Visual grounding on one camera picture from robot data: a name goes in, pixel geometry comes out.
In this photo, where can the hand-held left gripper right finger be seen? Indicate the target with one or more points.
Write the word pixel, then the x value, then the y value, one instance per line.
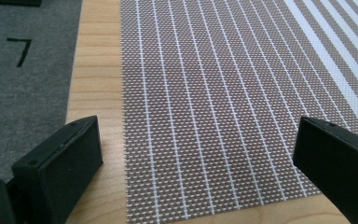
pixel 341 168

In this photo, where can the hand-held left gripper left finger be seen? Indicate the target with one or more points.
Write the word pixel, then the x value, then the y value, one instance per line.
pixel 56 168

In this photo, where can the brown white striped woven placemat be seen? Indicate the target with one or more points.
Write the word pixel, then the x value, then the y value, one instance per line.
pixel 217 102

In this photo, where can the black stand base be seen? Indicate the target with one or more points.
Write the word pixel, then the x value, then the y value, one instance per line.
pixel 9 2

